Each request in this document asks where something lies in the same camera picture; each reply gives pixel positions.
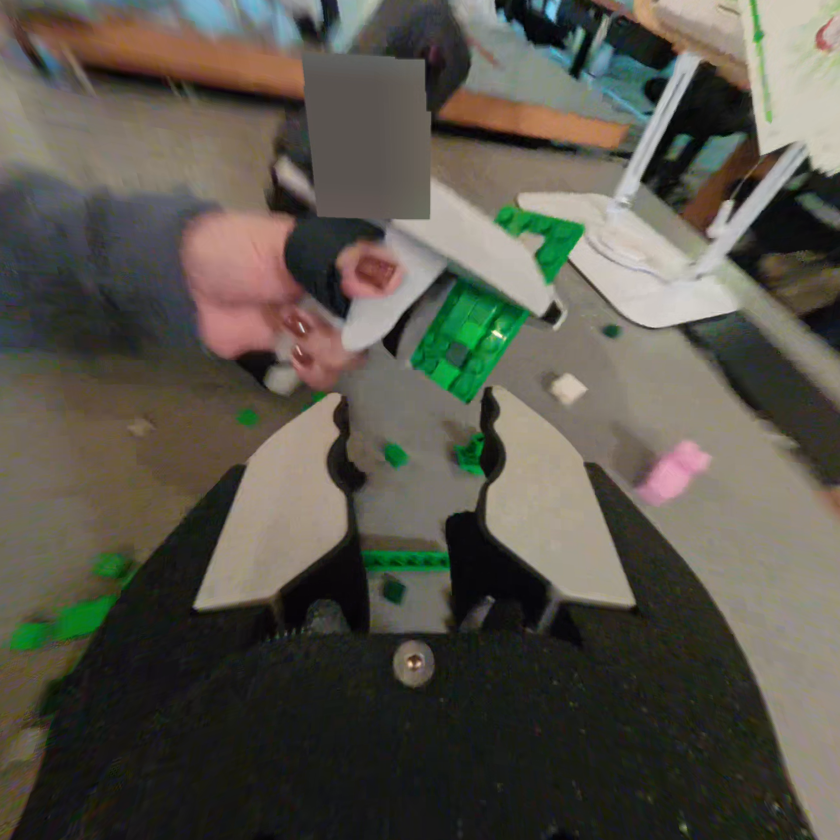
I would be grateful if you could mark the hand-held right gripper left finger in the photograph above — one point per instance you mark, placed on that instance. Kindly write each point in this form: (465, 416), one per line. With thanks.
(275, 525)

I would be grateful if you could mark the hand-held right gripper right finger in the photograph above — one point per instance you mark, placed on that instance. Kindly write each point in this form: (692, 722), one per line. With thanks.
(551, 525)

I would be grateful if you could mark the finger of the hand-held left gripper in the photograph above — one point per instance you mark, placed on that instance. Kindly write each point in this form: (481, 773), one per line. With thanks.
(551, 315)
(479, 256)

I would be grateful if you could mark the green checkered brick assembly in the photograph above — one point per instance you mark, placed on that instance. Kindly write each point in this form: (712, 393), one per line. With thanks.
(466, 334)

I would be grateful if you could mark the person's left forearm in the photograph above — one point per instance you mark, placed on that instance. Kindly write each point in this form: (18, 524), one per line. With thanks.
(79, 262)

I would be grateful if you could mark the person's left hand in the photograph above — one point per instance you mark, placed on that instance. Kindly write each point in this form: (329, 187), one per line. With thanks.
(243, 289)

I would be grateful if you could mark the white toy brick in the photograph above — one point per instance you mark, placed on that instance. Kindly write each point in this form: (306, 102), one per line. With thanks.
(568, 388)

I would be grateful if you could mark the white book stand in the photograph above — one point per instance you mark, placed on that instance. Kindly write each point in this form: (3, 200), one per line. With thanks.
(643, 262)

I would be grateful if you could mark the pink toy pig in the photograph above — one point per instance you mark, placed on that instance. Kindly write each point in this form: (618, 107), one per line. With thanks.
(673, 472)

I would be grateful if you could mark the wooden table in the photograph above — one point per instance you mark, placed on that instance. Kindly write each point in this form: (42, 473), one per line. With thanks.
(197, 59)

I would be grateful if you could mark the small grey toy tile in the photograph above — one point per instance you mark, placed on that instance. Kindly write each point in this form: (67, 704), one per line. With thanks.
(140, 426)

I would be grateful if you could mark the pile of green toy bricks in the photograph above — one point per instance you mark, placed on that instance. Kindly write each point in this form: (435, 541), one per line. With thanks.
(79, 617)

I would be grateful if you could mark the black office chair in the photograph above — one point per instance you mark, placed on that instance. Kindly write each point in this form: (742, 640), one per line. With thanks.
(702, 111)

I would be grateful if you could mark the white instruction booklet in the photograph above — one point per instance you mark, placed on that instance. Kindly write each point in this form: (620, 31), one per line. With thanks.
(794, 79)

